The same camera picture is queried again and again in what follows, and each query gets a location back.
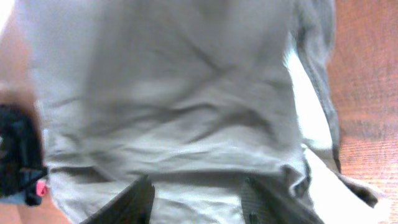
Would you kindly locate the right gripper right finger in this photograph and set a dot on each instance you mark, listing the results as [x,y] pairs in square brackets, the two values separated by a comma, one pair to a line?
[268,203]

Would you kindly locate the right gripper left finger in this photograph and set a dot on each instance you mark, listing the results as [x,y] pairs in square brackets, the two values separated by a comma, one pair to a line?
[132,206]

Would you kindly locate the grey shorts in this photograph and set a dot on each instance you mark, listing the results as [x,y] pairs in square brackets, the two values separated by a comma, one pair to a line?
[197,95]

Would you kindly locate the folded red garment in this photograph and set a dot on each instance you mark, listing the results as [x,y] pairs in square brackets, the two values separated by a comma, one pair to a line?
[41,188]

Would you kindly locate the folded navy blue garment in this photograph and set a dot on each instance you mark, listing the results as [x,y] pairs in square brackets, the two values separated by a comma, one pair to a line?
[21,160]

